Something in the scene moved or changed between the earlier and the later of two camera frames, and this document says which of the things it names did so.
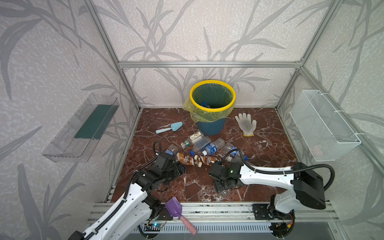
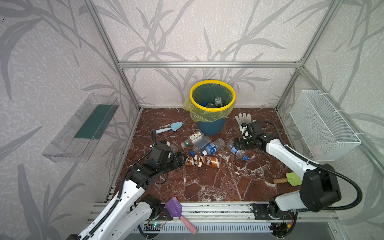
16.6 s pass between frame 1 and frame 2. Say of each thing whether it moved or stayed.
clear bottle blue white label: stayed
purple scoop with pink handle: stayed
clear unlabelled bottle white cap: moved
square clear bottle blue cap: stayed
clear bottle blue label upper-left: stayed
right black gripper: moved
